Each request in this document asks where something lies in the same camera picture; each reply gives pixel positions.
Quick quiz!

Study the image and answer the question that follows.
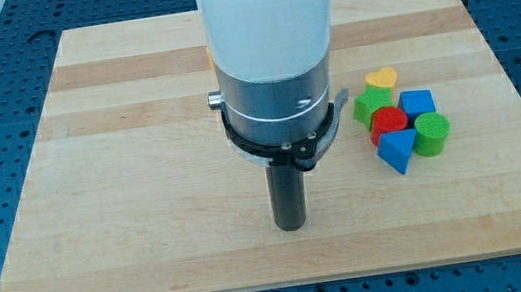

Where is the red cylinder block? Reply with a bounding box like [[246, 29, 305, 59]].
[[370, 106, 409, 146]]

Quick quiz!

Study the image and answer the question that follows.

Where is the green star block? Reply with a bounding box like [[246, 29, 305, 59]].
[[353, 85, 393, 131]]

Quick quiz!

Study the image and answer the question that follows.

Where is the blue cube block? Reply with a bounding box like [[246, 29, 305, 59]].
[[397, 89, 436, 124]]

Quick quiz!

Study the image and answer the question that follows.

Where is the black cylindrical pointer tool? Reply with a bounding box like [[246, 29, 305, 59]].
[[266, 164, 306, 231]]

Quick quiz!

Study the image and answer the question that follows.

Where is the blue triangle block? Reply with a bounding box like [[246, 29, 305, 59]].
[[377, 129, 417, 175]]

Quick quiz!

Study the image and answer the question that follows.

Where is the yellow heart block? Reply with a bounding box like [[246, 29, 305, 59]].
[[364, 66, 398, 89]]

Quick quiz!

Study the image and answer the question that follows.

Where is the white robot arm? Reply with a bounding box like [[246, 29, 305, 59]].
[[196, 0, 348, 171]]

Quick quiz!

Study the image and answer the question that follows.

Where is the wooden board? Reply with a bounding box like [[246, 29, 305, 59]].
[[0, 0, 521, 292]]

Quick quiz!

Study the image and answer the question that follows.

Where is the green cylinder block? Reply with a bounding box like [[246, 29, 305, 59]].
[[413, 112, 451, 157]]

